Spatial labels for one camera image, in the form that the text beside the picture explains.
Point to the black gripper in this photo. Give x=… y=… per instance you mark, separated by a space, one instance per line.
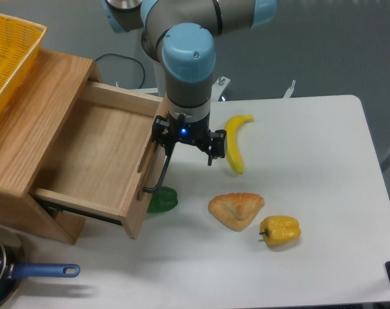
x=167 y=132

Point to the black drawer handle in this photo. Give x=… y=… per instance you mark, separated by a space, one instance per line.
x=152 y=190

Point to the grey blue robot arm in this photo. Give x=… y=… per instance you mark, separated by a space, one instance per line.
x=179 y=35

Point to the wooden drawer cabinet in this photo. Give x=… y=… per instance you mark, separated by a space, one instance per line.
x=28 y=129

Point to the yellow banana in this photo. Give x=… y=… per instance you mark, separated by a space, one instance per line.
x=233 y=154

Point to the green bell pepper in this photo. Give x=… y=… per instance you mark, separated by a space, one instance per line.
x=164 y=200

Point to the triangular pastry bread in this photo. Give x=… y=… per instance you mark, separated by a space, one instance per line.
x=236 y=210

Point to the yellow bell pepper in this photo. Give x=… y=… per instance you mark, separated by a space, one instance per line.
x=278 y=230

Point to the yellow plastic basket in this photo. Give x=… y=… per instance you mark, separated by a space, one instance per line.
x=20 y=42

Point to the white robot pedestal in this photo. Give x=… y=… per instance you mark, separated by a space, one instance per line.
x=218 y=88

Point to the white table bracket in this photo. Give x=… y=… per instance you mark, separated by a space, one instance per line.
x=289 y=92

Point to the blue handled frying pan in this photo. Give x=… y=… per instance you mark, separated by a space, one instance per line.
x=14 y=267

